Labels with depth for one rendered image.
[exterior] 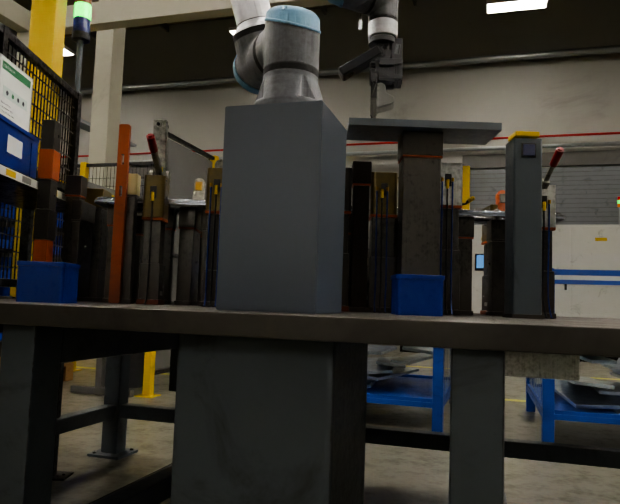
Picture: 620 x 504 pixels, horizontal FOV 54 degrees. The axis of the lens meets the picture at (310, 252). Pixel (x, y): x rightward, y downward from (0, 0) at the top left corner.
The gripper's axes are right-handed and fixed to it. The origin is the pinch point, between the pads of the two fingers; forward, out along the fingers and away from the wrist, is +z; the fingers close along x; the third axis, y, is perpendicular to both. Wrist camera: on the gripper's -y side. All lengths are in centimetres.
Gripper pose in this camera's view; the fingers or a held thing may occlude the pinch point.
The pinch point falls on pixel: (372, 116)
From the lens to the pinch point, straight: 158.0
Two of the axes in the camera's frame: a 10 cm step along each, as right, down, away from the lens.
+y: 9.9, 0.3, -1.0
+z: -0.4, 10.0, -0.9
